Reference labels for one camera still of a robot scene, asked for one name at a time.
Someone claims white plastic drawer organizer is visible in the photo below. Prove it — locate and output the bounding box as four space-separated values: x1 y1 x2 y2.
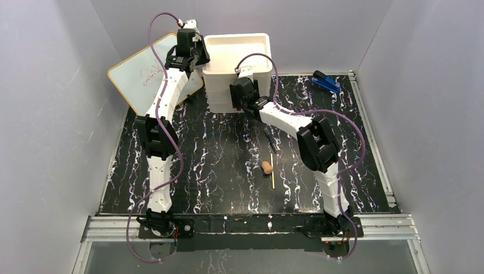
202 33 273 114

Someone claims dark double-ended makeup stick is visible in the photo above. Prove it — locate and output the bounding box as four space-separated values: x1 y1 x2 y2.
264 127 278 155

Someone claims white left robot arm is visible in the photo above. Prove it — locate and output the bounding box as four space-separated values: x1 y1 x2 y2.
135 29 210 234

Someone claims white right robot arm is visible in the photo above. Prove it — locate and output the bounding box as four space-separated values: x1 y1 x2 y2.
229 77 349 230

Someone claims beige makeup sponge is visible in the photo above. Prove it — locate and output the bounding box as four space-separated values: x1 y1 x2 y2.
261 161 272 175

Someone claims yellow framed whiteboard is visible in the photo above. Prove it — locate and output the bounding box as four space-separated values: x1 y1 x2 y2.
107 33 204 115

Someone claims thin wooden stick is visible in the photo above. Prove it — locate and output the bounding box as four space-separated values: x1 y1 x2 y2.
270 153 275 190

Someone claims blue black stapler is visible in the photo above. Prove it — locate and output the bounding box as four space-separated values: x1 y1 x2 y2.
309 70 341 94

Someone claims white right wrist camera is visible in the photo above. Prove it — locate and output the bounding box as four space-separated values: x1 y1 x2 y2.
235 66 253 82

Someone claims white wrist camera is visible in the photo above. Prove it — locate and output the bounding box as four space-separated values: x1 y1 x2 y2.
235 66 253 82
183 19 200 33

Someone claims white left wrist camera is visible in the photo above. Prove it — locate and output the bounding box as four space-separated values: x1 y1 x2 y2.
183 19 200 33

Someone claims aluminium frame rail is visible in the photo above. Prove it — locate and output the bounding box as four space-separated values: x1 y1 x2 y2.
82 213 421 241

